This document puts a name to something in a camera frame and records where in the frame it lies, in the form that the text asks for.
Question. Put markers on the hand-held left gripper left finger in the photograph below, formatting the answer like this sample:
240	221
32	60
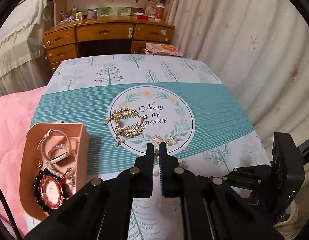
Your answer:
151	175

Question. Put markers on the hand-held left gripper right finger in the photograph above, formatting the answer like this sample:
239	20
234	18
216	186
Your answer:
162	175

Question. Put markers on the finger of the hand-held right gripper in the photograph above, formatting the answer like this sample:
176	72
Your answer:
244	177

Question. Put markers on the pink plastic box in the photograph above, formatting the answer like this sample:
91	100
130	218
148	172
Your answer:
28	180

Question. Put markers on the person's right forearm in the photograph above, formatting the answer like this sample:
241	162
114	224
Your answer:
294	221

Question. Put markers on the gold leaf hair comb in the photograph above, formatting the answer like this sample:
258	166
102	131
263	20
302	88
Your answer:
124	113

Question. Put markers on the tree print tablecloth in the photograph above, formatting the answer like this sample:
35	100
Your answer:
144	97

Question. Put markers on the stack of magazines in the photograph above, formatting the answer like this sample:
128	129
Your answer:
164	49

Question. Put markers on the white leaf print curtain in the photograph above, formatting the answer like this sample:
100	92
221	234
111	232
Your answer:
244	42

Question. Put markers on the pink fluffy blanket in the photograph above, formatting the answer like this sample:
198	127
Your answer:
12	135

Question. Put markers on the wooden desk with hutch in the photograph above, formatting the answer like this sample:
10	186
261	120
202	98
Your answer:
104	32

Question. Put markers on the small red box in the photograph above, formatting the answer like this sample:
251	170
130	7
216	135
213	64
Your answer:
142	17

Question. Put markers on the patterned paper box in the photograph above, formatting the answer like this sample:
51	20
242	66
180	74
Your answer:
150	10

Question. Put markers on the green picture card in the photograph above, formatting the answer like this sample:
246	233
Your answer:
124	10
105	10

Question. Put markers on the pen cup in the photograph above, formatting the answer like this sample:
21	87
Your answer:
74	12

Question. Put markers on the white lace cover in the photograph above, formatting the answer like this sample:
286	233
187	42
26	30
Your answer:
17	35

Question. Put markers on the small photo frame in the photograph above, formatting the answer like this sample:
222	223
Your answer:
92	14

